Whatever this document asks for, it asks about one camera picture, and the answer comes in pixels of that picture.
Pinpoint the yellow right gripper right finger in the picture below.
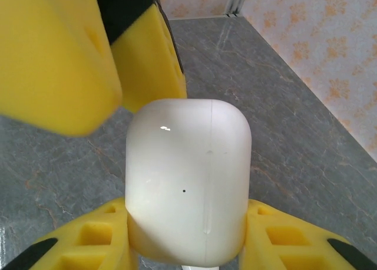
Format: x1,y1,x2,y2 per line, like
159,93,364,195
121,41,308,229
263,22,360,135
238,199,377,270

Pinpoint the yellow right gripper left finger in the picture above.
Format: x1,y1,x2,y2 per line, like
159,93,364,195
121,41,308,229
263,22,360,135
0,196,139,270

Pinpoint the pale pink earbud charging case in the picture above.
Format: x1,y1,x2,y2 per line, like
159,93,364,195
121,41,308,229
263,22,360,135
125,98,253,268

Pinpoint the aluminium frame post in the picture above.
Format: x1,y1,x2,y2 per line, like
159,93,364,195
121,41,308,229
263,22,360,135
225,0,251,19

